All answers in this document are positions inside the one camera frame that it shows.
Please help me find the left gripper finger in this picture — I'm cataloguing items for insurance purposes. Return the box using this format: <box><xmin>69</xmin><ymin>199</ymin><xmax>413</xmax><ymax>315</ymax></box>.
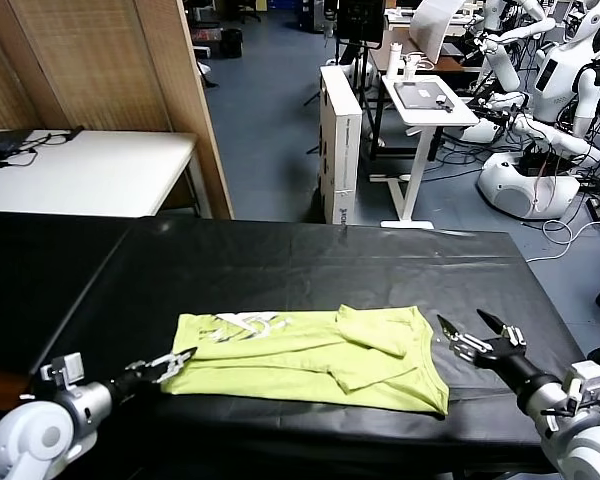
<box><xmin>149</xmin><ymin>360</ymin><xmax>190</xmax><ymax>386</ymax></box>
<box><xmin>126</xmin><ymin>346</ymin><xmax>200</xmax><ymax>374</ymax></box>

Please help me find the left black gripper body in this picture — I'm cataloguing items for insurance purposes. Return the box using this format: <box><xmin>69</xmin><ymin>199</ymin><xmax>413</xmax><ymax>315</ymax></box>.
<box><xmin>107</xmin><ymin>366</ymin><xmax>157</xmax><ymax>404</ymax></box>

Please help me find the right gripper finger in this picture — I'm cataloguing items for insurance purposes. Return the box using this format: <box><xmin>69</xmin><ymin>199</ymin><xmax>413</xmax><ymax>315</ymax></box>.
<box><xmin>436</xmin><ymin>313</ymin><xmax>492</xmax><ymax>363</ymax></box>
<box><xmin>475</xmin><ymin>308</ymin><xmax>528</xmax><ymax>352</ymax></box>

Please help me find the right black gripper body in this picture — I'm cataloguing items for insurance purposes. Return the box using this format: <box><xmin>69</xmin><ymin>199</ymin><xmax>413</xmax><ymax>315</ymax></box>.
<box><xmin>479</xmin><ymin>338</ymin><xmax>564</xmax><ymax>402</ymax></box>

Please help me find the yellow-green printed T-shirt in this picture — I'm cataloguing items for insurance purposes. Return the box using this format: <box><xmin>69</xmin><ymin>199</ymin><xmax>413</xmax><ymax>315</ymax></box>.
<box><xmin>159</xmin><ymin>303</ymin><xmax>451</xmax><ymax>416</ymax></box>

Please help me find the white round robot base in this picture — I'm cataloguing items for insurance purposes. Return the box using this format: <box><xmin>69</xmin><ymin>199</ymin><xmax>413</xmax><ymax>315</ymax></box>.
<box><xmin>475</xmin><ymin>152</ymin><xmax>581</xmax><ymax>221</ymax></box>

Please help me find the white robot base shell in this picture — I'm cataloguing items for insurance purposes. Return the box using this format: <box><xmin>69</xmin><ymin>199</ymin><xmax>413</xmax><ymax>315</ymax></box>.
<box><xmin>454</xmin><ymin>117</ymin><xmax>506</xmax><ymax>144</ymax></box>

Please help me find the black side table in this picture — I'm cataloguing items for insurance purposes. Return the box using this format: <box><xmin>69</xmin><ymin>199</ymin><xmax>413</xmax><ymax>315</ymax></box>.
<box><xmin>0</xmin><ymin>210</ymin><xmax>137</xmax><ymax>376</ymax></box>

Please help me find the black table cover sheet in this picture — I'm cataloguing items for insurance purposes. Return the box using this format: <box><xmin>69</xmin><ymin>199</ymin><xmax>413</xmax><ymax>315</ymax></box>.
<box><xmin>29</xmin><ymin>217</ymin><xmax>594</xmax><ymax>476</ymax></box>

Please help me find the white rectangular table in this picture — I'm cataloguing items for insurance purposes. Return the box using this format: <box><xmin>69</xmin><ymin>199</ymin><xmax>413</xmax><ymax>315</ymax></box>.
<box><xmin>0</xmin><ymin>129</ymin><xmax>200</xmax><ymax>219</ymax></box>

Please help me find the tall white cardboard box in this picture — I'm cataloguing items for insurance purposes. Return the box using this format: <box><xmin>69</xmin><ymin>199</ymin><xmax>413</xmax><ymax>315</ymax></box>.
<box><xmin>318</xmin><ymin>64</ymin><xmax>364</xmax><ymax>226</ymax></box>

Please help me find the white standing desk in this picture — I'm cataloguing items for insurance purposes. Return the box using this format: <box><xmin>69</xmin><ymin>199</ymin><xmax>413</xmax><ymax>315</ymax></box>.
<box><xmin>369</xmin><ymin>74</ymin><xmax>481</xmax><ymax>230</ymax></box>

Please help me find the grey closed laptop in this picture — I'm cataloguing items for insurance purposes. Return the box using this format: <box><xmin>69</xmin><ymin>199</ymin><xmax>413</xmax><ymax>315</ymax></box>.
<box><xmin>393</xmin><ymin>81</ymin><xmax>454</xmax><ymax>110</ymax></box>

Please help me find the black monitor tripod stand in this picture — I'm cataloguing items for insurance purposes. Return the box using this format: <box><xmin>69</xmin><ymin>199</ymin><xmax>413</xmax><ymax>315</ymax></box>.
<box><xmin>302</xmin><ymin>42</ymin><xmax>382</xmax><ymax>161</ymax></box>

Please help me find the white humanoid robot black chest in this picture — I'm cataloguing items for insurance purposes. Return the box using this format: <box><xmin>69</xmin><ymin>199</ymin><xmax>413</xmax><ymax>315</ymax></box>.
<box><xmin>509</xmin><ymin>0</ymin><xmax>600</xmax><ymax>167</ymax></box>

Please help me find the black bag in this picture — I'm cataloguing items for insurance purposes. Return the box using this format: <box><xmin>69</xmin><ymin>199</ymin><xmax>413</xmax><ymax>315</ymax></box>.
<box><xmin>0</xmin><ymin>130</ymin><xmax>34</xmax><ymax>169</ymax></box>

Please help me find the brown wooden desk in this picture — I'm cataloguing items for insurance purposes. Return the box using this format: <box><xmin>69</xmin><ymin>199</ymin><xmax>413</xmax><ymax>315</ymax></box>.
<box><xmin>369</xmin><ymin>27</ymin><xmax>487</xmax><ymax>77</ymax></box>

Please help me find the white bottle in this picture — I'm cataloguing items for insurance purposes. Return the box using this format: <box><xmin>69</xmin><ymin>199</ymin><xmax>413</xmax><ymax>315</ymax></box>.
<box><xmin>385</xmin><ymin>42</ymin><xmax>404</xmax><ymax>80</ymax></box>

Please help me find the wooden partition screen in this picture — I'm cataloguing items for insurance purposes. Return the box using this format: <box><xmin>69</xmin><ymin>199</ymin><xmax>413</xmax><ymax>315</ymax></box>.
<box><xmin>0</xmin><ymin>0</ymin><xmax>235</xmax><ymax>221</ymax></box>

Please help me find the white curved panel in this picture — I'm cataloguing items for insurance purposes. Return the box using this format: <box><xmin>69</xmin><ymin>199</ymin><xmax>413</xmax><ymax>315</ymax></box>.
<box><xmin>409</xmin><ymin>0</ymin><xmax>466</xmax><ymax>64</ymax></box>

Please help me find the black trash bin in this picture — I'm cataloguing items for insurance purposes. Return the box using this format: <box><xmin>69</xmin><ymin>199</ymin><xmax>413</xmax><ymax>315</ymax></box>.
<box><xmin>223</xmin><ymin>28</ymin><xmax>244</xmax><ymax>59</ymax></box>

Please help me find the black monitor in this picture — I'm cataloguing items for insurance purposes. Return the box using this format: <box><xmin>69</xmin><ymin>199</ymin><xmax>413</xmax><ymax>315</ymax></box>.
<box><xmin>335</xmin><ymin>0</ymin><xmax>386</xmax><ymax>44</ymax></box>

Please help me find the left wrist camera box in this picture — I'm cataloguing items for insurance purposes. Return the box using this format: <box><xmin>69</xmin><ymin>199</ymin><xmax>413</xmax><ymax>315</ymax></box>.
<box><xmin>39</xmin><ymin>352</ymin><xmax>86</xmax><ymax>389</ymax></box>

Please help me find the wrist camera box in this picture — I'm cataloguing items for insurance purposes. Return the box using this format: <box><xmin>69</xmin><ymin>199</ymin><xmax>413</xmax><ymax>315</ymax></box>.
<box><xmin>562</xmin><ymin>360</ymin><xmax>600</xmax><ymax>417</ymax></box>
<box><xmin>39</xmin><ymin>352</ymin><xmax>86</xmax><ymax>389</ymax></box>

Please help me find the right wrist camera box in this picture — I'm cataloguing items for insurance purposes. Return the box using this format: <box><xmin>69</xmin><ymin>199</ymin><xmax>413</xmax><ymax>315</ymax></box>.
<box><xmin>562</xmin><ymin>360</ymin><xmax>600</xmax><ymax>417</ymax></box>

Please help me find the white floor cable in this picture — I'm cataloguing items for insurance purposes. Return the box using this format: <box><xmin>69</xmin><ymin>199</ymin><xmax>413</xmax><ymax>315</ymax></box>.
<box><xmin>524</xmin><ymin>214</ymin><xmax>600</xmax><ymax>264</ymax></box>

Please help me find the black cable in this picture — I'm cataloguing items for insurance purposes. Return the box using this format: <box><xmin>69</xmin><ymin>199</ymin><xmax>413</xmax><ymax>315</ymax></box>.
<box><xmin>2</xmin><ymin>126</ymin><xmax>86</xmax><ymax>169</ymax></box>

